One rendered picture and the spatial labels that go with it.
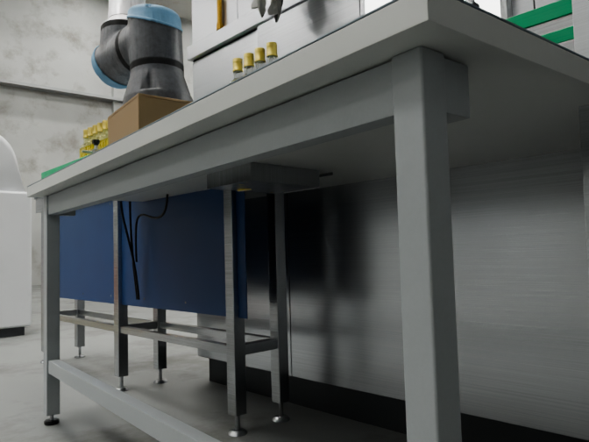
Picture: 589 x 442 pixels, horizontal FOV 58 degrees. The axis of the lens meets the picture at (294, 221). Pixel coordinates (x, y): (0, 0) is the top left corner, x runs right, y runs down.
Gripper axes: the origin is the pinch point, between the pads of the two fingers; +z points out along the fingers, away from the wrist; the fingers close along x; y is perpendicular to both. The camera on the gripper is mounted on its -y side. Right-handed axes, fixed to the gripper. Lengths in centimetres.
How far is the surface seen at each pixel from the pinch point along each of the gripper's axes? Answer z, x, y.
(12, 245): 64, 1, 274
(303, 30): 2.4, -11.9, -2.3
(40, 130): -200, -262, 1059
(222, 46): -8.0, -14.8, 47.0
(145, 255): 74, 14, 57
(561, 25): 34, 3, -86
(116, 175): 55, 54, -7
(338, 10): 1.5, -12.1, -17.5
